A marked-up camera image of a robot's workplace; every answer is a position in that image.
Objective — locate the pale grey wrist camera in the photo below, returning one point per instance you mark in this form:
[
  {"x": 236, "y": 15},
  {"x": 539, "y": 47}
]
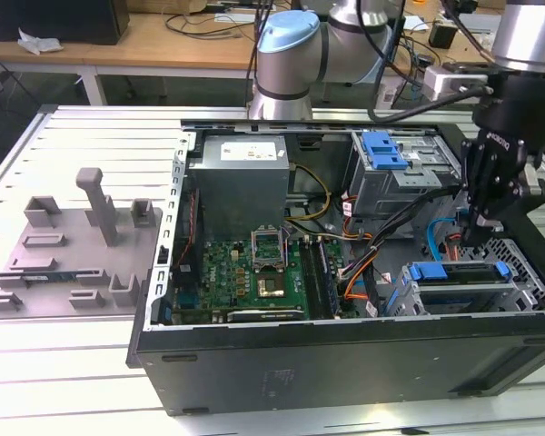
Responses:
[{"x": 440, "y": 82}]

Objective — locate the black graphics card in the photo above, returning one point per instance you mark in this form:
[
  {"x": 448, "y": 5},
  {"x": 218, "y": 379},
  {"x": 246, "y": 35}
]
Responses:
[{"x": 263, "y": 315}]

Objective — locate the black speaker box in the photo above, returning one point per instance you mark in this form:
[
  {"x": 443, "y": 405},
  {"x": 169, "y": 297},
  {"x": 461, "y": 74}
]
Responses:
[{"x": 397, "y": 32}]

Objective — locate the blue drive cage latch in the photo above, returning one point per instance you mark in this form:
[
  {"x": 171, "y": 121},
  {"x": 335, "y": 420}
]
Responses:
[{"x": 383, "y": 152}]

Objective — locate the large black box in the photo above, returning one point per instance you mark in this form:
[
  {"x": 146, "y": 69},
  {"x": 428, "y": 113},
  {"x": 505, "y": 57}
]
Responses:
[{"x": 72, "y": 20}]

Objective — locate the crumpled white paper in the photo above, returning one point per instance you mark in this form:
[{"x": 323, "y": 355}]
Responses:
[{"x": 38, "y": 43}]

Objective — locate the black open PC case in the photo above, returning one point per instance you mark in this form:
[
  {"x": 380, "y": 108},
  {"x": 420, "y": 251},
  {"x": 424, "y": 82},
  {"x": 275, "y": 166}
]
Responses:
[{"x": 300, "y": 377}]

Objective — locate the small black cube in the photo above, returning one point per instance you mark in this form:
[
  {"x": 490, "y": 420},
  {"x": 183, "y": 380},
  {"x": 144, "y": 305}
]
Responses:
[{"x": 441, "y": 35}]

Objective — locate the wooden desk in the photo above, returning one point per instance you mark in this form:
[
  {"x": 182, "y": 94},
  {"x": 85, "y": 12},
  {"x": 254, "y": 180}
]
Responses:
[{"x": 118, "y": 50}]

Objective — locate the grey power supply unit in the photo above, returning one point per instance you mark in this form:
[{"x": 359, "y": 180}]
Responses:
[{"x": 240, "y": 191}]

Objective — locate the CPU socket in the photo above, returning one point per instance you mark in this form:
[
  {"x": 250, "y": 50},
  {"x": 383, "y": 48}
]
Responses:
[{"x": 270, "y": 286}]

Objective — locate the RAM stick in motherboard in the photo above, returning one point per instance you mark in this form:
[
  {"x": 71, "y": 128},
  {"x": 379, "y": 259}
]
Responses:
[{"x": 328, "y": 277}]

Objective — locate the empty black RAM slot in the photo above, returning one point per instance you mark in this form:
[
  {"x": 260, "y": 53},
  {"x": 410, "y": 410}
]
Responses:
[{"x": 310, "y": 277}]

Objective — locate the grey parts rack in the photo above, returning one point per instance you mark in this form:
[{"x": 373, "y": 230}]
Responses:
[{"x": 72, "y": 254}]

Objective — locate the silver optical drive cage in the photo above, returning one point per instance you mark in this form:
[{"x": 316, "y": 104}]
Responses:
[{"x": 381, "y": 191}]

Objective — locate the green RAM stick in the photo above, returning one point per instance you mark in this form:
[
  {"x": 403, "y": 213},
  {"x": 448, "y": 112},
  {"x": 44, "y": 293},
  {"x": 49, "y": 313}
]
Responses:
[{"x": 50, "y": 276}]

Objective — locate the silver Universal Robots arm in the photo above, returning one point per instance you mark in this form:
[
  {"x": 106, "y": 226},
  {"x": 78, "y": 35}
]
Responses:
[{"x": 290, "y": 68}]

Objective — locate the silver disk bay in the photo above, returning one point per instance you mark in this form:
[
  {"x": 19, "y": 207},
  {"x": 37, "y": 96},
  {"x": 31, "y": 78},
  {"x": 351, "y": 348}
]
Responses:
[{"x": 518, "y": 295}]

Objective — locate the green motherboard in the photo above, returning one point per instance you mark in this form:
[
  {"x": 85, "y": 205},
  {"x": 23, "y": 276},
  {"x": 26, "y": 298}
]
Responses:
[{"x": 222, "y": 272}]

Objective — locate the silver side wrist camera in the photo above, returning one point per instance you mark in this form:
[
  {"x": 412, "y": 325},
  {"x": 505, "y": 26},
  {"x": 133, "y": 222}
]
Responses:
[{"x": 536, "y": 181}]

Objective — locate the hard disk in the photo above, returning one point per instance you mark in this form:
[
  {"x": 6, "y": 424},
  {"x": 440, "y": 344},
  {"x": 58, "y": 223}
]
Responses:
[{"x": 429, "y": 271}]

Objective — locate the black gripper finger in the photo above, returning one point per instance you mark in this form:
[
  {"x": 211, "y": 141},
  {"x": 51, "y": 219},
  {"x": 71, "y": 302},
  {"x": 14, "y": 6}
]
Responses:
[
  {"x": 477, "y": 168},
  {"x": 508, "y": 177}
]

